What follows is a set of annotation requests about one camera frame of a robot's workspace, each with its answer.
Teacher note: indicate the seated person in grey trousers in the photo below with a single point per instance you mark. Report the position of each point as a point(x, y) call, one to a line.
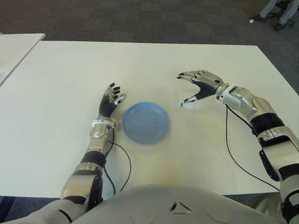
point(267, 8)

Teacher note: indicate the white charger block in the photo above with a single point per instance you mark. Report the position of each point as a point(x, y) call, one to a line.
point(188, 105)

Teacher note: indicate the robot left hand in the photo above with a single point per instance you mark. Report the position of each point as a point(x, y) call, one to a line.
point(106, 107)

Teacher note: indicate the white side table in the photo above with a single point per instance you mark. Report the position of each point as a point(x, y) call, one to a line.
point(16, 51)

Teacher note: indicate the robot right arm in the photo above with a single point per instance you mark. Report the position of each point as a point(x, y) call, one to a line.
point(243, 102)

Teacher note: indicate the blue round plate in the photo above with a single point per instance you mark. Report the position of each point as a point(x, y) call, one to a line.
point(146, 123)

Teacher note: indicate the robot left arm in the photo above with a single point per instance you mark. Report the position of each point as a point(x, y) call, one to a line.
point(98, 133)

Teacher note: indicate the grey robot torso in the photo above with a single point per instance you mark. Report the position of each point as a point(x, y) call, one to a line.
point(163, 205)

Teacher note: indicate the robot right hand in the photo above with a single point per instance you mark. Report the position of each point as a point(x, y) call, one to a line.
point(208, 81)

